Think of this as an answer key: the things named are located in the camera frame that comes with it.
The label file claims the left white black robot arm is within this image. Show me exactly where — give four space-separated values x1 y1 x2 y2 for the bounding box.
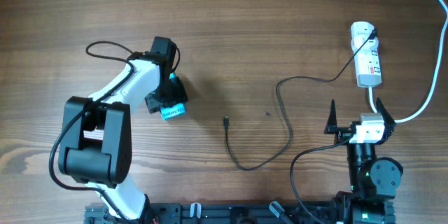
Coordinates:
48 36 188 223

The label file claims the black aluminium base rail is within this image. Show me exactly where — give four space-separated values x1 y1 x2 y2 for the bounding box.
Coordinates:
83 201 396 224

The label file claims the black USB charging cable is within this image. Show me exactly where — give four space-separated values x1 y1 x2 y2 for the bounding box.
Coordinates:
223 27 379 172

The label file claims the white power strip cord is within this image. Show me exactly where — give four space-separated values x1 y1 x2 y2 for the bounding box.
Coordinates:
367 0 448 124

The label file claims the teal screen Galaxy smartphone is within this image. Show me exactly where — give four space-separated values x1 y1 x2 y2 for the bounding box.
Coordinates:
160 73 188 120

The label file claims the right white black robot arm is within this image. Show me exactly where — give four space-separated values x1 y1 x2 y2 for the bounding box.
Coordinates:
324 99 403 224

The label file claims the white power strip socket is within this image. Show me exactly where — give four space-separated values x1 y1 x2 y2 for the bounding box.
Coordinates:
351 21 382 88

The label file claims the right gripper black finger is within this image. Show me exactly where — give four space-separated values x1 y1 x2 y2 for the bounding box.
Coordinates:
375 97 396 127
324 99 338 134

